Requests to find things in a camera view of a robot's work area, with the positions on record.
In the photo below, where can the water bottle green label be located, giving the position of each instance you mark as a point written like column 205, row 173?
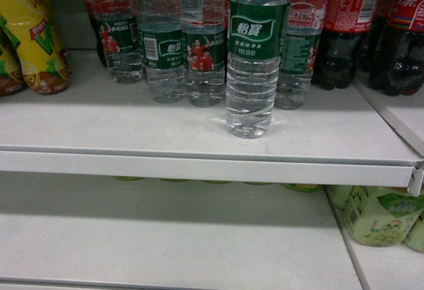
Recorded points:
column 255, row 32

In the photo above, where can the water bottle barcode label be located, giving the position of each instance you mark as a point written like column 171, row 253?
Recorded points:
column 161, row 41

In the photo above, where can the water bottle red players label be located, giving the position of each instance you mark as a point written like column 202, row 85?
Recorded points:
column 203, row 30

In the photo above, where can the white metal shelf board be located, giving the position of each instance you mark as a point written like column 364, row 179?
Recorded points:
column 98, row 127

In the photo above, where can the water bottle right rear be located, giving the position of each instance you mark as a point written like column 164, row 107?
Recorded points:
column 299, row 51

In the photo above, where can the water bottle far left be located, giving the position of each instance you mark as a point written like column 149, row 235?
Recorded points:
column 117, row 28

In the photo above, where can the green grape drink bottle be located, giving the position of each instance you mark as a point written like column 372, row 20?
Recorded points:
column 381, row 216

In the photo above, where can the cola bottle red label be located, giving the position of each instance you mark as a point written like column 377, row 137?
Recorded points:
column 346, row 26

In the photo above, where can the cola bottle far right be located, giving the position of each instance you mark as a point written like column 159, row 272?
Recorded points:
column 392, row 55

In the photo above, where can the lemon tea bottle left edge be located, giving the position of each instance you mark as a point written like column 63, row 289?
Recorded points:
column 12, row 80

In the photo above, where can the yellow lemon tea bottle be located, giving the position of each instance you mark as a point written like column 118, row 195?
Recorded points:
column 41, row 52

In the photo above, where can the green drink bottle right edge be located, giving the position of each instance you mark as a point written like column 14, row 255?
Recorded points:
column 414, row 238

